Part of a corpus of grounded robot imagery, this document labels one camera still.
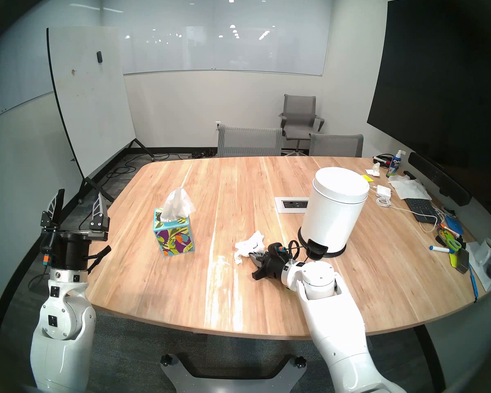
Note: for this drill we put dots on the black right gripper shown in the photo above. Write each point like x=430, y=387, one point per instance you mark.
x=275, y=269

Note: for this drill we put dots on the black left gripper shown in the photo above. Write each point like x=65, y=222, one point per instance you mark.
x=71, y=251

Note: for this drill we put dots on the white tissue sheet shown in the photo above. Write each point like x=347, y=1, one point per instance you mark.
x=178, y=206
x=247, y=245

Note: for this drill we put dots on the white pedal trash can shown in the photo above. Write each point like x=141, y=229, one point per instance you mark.
x=335, y=208

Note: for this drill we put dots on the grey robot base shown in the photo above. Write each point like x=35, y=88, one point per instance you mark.
x=229, y=382

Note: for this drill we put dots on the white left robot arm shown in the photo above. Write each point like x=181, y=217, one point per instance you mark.
x=61, y=339

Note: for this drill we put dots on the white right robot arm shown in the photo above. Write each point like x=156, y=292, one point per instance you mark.
x=335, y=330

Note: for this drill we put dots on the small pale liquid spill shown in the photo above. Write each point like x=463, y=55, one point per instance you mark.
x=220, y=260

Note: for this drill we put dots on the colourful toucan tissue box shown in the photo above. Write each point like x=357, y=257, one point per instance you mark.
x=174, y=238

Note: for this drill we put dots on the small crumpled white tissue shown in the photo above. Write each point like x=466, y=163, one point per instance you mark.
x=374, y=170

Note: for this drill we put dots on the table power outlet box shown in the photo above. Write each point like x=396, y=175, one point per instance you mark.
x=290, y=204

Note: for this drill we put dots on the grey mesh office chair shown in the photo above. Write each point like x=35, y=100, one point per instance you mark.
x=249, y=142

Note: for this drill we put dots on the rolling whiteboard on stand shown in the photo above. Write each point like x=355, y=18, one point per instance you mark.
x=90, y=101

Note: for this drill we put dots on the grey fabric office chair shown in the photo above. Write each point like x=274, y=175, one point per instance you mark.
x=335, y=146

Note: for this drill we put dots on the yellow sticky note pad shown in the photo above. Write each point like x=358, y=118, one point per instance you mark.
x=368, y=178

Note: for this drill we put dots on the white power adapter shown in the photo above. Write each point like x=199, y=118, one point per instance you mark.
x=384, y=191

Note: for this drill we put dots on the grey armrest office chair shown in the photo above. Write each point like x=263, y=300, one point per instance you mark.
x=299, y=114

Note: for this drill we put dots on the whiteboard cleaner spray bottle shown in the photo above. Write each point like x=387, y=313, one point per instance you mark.
x=395, y=165

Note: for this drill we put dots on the white paper towel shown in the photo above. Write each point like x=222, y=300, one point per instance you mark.
x=409, y=187

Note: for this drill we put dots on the black keyboard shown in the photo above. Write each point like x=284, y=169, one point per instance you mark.
x=421, y=210

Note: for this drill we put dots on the small black remote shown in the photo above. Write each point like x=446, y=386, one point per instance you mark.
x=410, y=175

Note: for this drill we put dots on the blue white marker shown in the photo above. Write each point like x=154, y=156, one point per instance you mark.
x=442, y=249

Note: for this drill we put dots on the black video sound bar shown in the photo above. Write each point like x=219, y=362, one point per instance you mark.
x=438, y=177

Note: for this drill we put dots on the blue pouch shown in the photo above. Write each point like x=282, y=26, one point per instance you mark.
x=454, y=225

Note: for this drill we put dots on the dark block with yellow edge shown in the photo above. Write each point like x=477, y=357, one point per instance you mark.
x=460, y=260

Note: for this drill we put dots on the blue pen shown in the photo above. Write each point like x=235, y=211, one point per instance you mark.
x=474, y=281

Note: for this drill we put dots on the white paper sheet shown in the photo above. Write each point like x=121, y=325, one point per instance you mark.
x=483, y=279

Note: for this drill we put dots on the white paper cup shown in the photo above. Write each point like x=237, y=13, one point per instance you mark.
x=485, y=251

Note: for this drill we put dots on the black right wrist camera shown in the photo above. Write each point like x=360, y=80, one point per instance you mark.
x=279, y=249

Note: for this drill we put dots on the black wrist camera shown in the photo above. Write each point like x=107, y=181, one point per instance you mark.
x=46, y=251
x=279, y=249

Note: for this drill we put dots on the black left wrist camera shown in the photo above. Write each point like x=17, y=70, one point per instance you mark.
x=46, y=251

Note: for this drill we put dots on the wall whiteboard with writing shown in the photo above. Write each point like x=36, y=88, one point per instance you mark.
x=16, y=68

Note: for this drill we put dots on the wide glass wall whiteboard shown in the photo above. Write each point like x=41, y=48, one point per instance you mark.
x=229, y=48

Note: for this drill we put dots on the large black wall screen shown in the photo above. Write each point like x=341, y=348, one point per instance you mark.
x=433, y=89

